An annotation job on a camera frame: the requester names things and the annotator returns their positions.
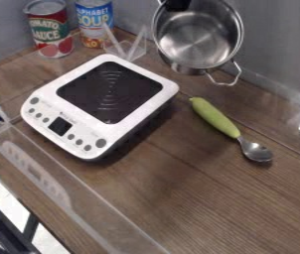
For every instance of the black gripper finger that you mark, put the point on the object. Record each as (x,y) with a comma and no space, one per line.
(177,5)

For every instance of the silver pot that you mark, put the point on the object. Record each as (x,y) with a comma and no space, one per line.
(199,40)

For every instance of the white and black stove top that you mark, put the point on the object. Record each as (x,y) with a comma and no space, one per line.
(92,108)

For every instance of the alphabet soup can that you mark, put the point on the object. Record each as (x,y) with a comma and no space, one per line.
(94,14)

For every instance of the tomato sauce can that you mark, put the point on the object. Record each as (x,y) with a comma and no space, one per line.
(50,27)

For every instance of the clear acrylic front barrier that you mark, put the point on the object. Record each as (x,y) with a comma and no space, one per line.
(110,229)

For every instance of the clear acrylic corner bracket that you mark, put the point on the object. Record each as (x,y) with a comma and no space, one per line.
(125,49)

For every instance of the green handled spoon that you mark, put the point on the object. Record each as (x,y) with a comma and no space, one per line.
(252,150)

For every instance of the black table leg frame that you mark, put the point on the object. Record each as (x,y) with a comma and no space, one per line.
(15,241)

